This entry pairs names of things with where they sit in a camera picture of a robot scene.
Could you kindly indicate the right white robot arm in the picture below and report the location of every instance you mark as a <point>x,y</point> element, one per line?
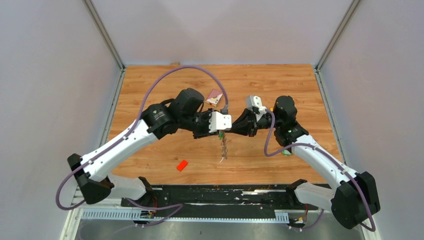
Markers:
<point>351,197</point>

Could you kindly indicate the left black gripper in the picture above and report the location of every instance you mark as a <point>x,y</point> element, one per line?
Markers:
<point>198,135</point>

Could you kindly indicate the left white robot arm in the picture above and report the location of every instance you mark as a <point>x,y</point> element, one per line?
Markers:
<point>92,171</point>

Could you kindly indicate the small orange block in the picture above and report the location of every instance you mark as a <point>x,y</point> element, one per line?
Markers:
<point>180,167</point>

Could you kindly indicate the green tag key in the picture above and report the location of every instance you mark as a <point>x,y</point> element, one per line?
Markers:
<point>221,135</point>

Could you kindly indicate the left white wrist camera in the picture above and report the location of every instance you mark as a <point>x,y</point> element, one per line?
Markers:
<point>219,122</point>

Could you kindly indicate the small green toy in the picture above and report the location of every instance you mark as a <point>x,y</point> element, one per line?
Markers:
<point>286,153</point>

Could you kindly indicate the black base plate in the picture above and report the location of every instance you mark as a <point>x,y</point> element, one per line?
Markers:
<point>225,201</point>

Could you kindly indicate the metal key organizer red handle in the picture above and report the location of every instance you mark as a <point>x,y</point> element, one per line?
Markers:
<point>224,147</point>

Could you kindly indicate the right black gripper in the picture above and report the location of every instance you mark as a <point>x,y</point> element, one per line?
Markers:
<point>245,124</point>

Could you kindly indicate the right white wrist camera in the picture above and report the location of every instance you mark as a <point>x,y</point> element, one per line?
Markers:
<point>254,104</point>

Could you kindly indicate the playing card box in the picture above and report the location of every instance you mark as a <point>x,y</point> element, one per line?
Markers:
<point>214,97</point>

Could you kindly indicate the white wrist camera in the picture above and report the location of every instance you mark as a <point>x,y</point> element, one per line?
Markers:
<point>254,104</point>
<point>219,122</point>

